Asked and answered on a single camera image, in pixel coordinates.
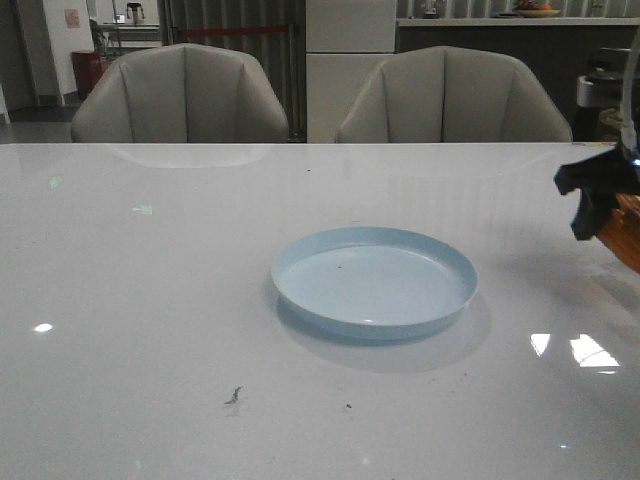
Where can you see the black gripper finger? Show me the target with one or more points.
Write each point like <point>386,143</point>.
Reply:
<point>595,209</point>
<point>614,171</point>

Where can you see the orange corn cob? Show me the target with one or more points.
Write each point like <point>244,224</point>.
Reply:
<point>620,233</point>

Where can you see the light blue plate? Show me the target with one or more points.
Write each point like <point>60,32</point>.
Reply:
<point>374,283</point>

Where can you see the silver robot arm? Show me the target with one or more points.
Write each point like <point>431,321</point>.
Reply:
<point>602,89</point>

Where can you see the grey counter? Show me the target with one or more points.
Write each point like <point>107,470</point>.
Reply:
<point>557,50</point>

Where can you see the fruit bowl on counter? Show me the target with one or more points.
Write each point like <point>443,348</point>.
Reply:
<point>535,9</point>

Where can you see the grey right armchair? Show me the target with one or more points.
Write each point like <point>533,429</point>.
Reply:
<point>448,94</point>

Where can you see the grey armchair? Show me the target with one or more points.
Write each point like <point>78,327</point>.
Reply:
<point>183,93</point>
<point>448,94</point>

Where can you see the white cabinet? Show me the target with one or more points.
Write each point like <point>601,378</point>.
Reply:
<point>344,41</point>

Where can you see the red barrier tape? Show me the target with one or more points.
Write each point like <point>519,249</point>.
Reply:
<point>212,32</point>

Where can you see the grey left armchair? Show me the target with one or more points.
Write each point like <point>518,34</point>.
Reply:
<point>183,93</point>

